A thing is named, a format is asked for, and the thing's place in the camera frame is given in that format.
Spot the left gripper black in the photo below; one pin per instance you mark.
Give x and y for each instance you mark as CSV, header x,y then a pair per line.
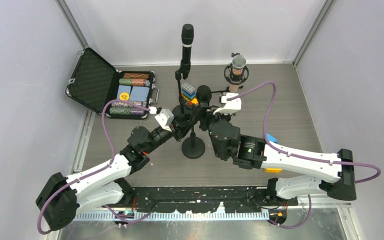
x,y
180,125

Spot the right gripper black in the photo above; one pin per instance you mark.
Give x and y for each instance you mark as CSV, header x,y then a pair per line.
x,y
206,112

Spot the black handheld microphone front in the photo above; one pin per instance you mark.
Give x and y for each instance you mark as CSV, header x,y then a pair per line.
x,y
203,94

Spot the black front microphone stand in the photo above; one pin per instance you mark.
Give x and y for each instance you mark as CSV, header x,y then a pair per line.
x,y
193,147

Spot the black microphone stand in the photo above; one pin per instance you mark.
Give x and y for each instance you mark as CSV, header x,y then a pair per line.
x,y
193,147
181,112

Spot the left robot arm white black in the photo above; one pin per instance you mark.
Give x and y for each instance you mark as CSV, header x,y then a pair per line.
x,y
64,197

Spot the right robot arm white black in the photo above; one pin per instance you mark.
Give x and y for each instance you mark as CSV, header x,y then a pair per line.
x,y
320,173

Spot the black rear microphone stand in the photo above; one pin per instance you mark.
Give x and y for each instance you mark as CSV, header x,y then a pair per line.
x,y
181,112

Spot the black tripod stand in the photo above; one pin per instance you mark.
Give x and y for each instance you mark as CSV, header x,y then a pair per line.
x,y
222,90

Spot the glitter condenser microphone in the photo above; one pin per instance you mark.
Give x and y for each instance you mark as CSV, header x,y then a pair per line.
x,y
236,72

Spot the black tall microphone rear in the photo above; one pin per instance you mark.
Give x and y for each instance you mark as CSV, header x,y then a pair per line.
x,y
187,38

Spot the colourful toy brick car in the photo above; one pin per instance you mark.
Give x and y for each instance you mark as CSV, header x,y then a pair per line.
x,y
188,93

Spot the yellow perforated block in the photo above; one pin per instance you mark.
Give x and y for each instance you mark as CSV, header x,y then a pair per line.
x,y
273,170

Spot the black poker chip case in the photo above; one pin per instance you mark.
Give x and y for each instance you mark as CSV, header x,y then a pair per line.
x,y
99,86

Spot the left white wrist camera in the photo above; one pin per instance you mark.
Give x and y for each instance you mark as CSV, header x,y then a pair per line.
x,y
165,119

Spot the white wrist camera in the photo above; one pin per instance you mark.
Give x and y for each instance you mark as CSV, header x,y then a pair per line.
x,y
230,104
165,119

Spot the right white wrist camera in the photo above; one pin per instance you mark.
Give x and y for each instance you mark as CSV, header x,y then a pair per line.
x,y
230,104

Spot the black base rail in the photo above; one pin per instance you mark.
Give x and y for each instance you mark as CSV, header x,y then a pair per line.
x,y
199,200

